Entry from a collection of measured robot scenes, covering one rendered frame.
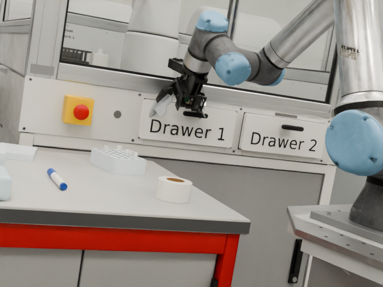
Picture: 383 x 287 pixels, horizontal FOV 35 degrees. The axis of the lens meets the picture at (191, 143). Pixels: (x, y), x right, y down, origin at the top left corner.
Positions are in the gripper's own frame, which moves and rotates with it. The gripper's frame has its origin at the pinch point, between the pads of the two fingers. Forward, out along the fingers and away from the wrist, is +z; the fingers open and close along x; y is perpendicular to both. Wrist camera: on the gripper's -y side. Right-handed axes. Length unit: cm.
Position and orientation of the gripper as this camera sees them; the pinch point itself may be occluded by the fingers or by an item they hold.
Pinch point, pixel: (174, 116)
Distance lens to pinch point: 172.1
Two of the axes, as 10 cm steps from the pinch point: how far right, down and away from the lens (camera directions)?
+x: 9.2, 0.1, 3.9
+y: 2.6, 7.2, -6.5
